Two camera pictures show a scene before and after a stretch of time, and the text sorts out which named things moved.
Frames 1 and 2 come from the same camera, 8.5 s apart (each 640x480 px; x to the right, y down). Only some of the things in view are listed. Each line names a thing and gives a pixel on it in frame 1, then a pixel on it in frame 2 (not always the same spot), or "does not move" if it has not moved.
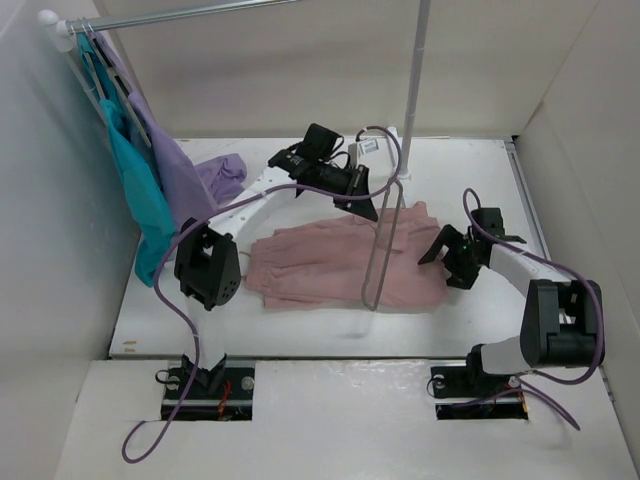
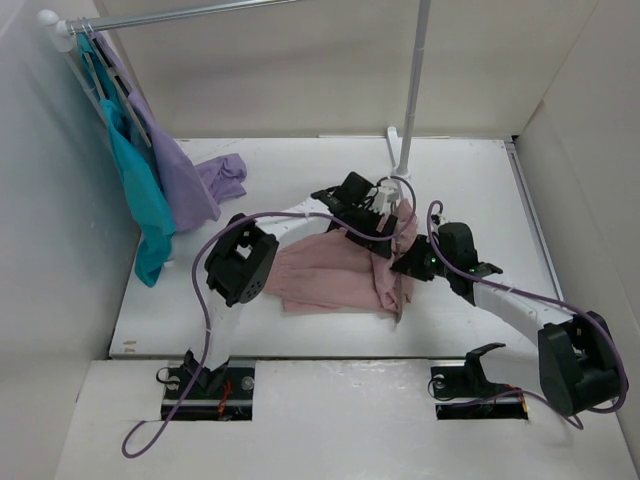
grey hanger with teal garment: (87, 57) does not move
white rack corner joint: (62, 36) does not move
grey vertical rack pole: (414, 105) does not move
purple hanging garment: (193, 186) does not move
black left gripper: (361, 207) → (388, 225)
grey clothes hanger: (373, 307) → (398, 291)
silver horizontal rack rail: (76, 25) does not move
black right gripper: (448, 235) → (411, 259)
